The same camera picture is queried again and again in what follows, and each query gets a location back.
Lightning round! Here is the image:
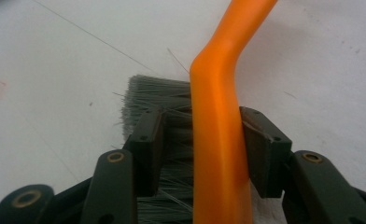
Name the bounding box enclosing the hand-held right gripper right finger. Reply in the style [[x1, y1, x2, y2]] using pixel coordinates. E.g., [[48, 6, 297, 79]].
[[238, 105, 294, 200]]

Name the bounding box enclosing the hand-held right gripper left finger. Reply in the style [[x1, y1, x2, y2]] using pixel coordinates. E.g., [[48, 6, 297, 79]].
[[122, 106, 167, 199]]

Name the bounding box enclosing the orange brush with grey bristles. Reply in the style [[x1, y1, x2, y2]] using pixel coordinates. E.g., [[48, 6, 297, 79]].
[[120, 0, 279, 224]]

